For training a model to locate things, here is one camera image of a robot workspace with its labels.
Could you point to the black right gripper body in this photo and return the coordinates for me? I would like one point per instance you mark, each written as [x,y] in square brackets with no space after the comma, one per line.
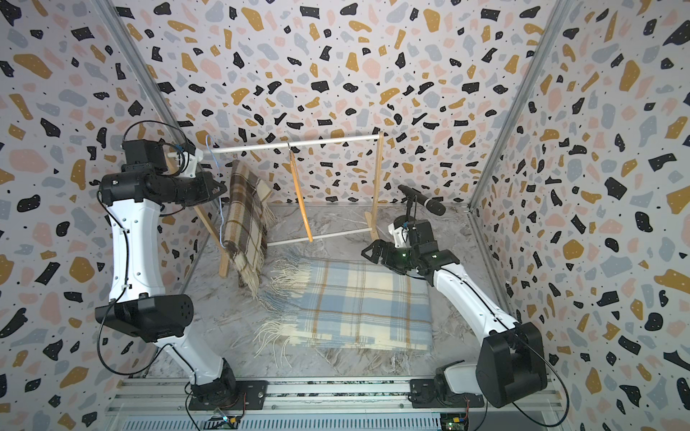
[401,259]

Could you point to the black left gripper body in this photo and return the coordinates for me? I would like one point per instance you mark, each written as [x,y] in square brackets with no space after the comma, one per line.
[190,190]

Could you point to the brown plaid scarf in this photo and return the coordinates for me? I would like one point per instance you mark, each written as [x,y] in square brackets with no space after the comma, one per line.
[250,218]

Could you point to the orange plastic hanger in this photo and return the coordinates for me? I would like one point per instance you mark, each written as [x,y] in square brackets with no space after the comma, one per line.
[299,194]

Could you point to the blue plaid scarf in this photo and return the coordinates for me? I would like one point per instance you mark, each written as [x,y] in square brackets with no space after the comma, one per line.
[317,303]

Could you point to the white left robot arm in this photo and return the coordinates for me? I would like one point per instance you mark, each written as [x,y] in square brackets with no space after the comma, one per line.
[138,304]

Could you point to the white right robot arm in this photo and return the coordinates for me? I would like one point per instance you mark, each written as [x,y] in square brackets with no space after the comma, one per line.
[511,364]

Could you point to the black microphone on stand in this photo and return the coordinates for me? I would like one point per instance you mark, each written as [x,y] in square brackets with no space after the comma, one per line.
[413,199]

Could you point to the green circuit board right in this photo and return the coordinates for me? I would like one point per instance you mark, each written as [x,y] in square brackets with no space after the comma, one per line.
[454,422]

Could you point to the green circuit board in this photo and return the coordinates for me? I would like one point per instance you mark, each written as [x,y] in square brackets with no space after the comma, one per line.
[454,422]
[227,422]

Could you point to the green circuit board left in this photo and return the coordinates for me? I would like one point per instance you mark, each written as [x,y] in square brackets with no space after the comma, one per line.
[227,422]

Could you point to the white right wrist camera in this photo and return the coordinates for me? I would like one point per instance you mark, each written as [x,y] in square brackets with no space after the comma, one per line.
[400,235]

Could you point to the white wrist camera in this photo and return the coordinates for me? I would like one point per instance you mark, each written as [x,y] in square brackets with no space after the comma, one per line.
[400,235]
[185,163]

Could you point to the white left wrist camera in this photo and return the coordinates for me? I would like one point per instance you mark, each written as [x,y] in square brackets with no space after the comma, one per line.
[185,163]

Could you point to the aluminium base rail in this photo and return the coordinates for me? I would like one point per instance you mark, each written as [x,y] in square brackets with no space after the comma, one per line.
[329,403]

